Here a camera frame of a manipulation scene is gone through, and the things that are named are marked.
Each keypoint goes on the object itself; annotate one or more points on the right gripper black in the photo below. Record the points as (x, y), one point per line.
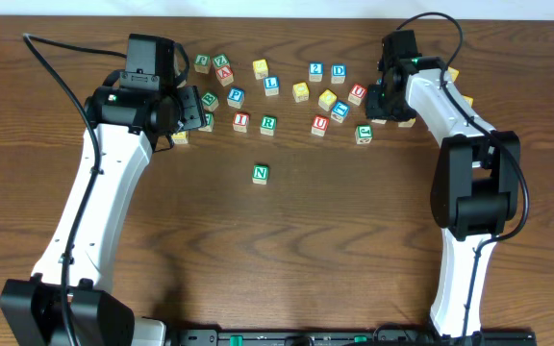
(375, 106)

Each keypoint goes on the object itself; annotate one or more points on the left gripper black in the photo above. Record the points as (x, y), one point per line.
(192, 108)

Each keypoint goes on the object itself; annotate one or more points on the red u block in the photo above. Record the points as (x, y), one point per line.
(320, 125)
(357, 94)

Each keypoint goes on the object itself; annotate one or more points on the green R block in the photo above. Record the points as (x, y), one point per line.
(268, 125)

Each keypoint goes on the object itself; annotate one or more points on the green N block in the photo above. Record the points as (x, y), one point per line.
(260, 174)

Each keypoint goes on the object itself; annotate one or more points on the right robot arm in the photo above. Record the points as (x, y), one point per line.
(476, 181)

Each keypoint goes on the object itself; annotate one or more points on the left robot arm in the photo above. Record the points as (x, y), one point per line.
(68, 298)

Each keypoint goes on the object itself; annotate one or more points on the yellow K block left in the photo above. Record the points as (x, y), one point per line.
(180, 138)

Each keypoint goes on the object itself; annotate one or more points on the yellow k block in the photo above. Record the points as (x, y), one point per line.
(454, 73)
(180, 138)

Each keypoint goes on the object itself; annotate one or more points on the green B block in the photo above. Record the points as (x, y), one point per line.
(210, 101)

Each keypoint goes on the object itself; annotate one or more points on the yellow S block right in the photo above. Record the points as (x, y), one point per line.
(407, 124)

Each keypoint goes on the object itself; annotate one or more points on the yellow s block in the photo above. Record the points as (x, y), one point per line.
(260, 69)
(407, 124)

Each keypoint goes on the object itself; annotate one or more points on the green J block lower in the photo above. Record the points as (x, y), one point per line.
(363, 134)

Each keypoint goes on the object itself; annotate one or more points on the green j block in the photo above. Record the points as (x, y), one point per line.
(363, 134)
(202, 63)

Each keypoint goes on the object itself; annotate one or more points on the red I block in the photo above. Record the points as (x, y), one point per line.
(241, 122)

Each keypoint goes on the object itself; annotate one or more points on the blue T block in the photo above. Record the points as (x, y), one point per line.
(340, 111)

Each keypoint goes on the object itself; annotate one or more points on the blue P block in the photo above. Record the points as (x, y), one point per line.
(235, 97)

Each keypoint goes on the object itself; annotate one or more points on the red A block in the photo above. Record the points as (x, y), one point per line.
(225, 75)

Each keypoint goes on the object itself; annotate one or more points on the green J block upper left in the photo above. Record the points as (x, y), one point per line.
(202, 63)

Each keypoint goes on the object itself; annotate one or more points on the blue D block centre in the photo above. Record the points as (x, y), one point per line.
(338, 73)

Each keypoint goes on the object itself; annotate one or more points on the yellow O block right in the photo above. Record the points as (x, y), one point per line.
(327, 99)

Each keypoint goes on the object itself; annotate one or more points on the yellow o block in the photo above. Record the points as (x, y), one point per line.
(300, 92)
(327, 99)

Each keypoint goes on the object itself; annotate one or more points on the green Z block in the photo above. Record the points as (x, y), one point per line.
(220, 61)

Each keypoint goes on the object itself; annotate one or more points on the yellow K block right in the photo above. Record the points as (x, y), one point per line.
(454, 73)

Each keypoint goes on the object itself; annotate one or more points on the blue 2 block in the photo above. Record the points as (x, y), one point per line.
(315, 72)

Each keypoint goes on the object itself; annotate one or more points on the yellow G block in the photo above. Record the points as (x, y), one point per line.
(469, 100)

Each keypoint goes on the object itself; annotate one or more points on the yellow S block top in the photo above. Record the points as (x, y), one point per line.
(260, 69)

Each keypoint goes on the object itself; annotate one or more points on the blue L block centre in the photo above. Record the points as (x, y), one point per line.
(271, 86)

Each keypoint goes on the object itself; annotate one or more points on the yellow O block left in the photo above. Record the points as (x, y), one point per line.
(300, 92)

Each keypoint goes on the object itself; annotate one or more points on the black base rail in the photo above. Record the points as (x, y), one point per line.
(389, 336)

